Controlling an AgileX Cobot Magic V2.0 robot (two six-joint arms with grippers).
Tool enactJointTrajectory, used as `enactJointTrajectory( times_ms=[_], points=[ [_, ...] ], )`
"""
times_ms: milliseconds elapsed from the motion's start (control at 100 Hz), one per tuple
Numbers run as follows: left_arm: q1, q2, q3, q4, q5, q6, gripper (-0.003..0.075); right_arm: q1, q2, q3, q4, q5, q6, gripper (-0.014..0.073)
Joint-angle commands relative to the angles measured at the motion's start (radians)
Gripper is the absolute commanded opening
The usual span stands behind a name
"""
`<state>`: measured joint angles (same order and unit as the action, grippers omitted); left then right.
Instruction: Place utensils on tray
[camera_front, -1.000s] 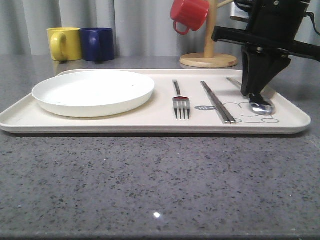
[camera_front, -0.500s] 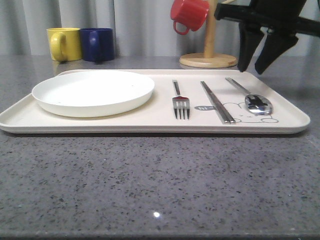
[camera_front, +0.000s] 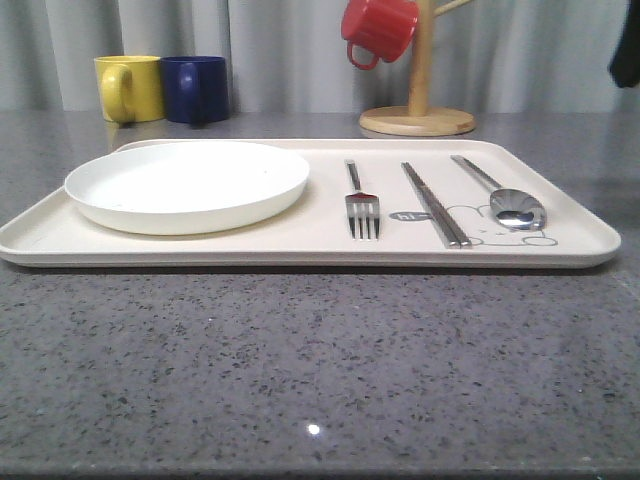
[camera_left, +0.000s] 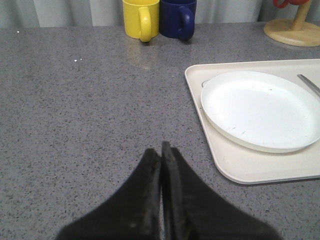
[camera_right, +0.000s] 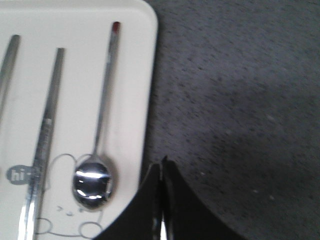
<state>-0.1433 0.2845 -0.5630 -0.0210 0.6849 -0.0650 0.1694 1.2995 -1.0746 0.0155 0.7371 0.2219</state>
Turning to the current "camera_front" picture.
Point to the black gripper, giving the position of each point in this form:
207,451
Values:
624,65

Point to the silver metal spoon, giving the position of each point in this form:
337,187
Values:
512,208

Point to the silver chopstick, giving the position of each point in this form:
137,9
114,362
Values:
462,236
428,200

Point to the silver metal fork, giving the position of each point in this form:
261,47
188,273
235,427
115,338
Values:
362,209

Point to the white round plate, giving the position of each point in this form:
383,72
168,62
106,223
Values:
185,188

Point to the grey curtain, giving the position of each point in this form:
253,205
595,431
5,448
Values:
289,56

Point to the wooden mug tree stand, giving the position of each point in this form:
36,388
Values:
418,118

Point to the red mug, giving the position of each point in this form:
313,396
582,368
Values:
378,30

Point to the cream rectangular tray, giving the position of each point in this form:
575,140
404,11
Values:
315,230

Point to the dark blue mug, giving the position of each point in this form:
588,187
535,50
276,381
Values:
195,89

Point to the yellow mug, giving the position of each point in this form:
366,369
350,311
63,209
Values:
130,88

